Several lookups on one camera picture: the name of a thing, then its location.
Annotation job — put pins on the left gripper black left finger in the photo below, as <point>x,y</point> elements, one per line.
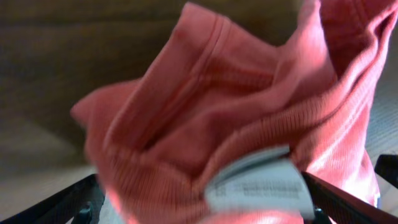
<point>79,203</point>

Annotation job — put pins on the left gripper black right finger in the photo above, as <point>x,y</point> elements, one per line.
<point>340,206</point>

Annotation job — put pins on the orange red t-shirt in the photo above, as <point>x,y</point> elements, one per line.
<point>216,93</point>

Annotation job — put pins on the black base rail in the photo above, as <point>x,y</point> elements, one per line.
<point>387,168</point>

